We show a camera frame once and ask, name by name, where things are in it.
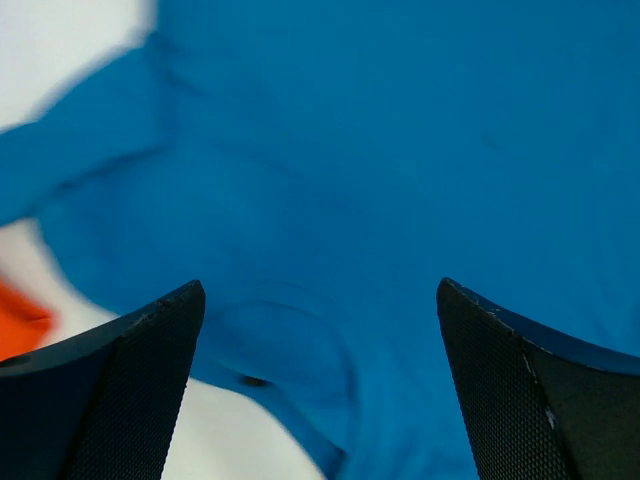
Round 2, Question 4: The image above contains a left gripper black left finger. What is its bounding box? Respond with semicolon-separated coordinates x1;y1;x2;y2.
1;281;205;480

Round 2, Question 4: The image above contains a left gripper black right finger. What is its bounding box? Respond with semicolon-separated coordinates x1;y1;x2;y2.
436;278;639;480

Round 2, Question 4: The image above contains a blue t shirt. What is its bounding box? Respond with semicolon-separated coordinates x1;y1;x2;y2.
1;1;639;479

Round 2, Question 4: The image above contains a folded orange t shirt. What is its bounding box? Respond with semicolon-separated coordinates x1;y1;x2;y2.
0;280;54;361

